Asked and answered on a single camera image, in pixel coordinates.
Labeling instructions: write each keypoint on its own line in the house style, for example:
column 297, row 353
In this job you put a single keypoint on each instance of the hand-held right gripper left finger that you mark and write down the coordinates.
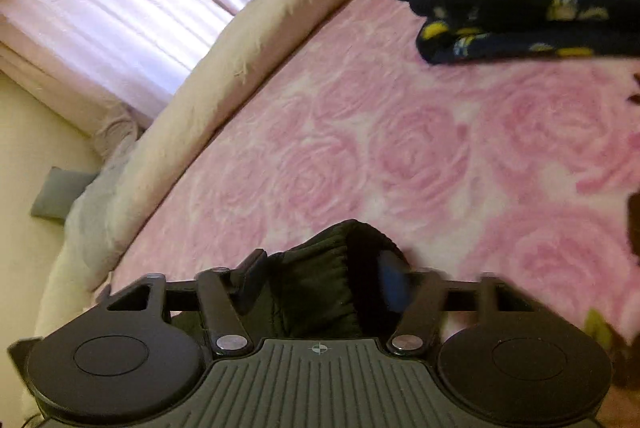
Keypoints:
column 250, row 280

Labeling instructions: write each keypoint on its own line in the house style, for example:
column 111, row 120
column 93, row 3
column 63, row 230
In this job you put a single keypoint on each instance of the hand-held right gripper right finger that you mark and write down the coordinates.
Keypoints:
column 392, row 280

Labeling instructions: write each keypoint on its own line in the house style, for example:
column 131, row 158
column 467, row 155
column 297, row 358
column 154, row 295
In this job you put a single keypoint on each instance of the pink rose blanket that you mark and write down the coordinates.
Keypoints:
column 400, row 132

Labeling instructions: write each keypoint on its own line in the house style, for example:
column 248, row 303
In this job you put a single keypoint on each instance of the cream and grey quilt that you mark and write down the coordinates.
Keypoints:
column 210, row 87

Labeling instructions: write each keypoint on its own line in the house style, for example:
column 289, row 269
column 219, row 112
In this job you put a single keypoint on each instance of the grey cushion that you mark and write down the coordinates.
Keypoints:
column 60, row 195

